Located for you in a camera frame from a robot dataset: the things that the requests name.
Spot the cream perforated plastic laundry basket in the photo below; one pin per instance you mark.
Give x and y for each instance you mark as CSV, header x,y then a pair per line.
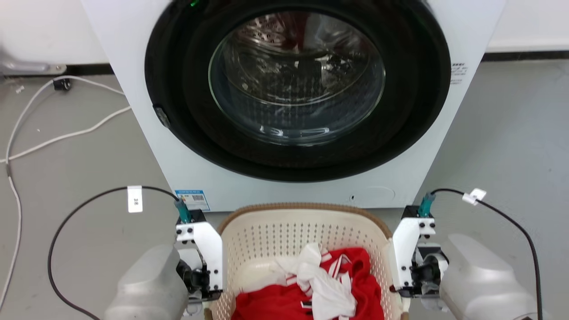
x,y
266,235

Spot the white garment with red stripes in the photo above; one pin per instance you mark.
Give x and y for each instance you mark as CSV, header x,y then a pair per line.
x,y
329,293

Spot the white tag with printed text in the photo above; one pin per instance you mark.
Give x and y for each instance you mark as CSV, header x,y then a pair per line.
x,y
134,199

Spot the white front-load washing machine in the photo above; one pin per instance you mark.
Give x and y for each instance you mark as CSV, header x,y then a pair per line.
x,y
126,66

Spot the black round glass washer door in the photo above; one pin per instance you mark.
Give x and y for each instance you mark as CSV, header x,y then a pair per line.
x,y
178,89

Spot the blue energy label sticker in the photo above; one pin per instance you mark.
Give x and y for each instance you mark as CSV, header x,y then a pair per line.
x,y
192,200

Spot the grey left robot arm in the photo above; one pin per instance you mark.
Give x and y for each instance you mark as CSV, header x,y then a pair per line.
x,y
146,284

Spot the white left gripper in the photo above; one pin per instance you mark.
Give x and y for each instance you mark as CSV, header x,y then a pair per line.
x,y
208,249

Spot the dark red garment behind glass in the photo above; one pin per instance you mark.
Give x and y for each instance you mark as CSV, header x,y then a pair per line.
x,y
306,29

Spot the small black plug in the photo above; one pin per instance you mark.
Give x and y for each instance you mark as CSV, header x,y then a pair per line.
x,y
62,84

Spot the small printed text sticker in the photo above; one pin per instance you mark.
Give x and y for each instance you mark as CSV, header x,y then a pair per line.
x,y
458,73

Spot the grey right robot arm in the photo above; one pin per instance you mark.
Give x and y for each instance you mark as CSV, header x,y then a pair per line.
x,y
480,280

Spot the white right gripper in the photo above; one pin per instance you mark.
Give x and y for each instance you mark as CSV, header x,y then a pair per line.
x,y
405,249

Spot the grey metal base plate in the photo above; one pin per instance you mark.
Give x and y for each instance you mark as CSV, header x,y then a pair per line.
x,y
26,66

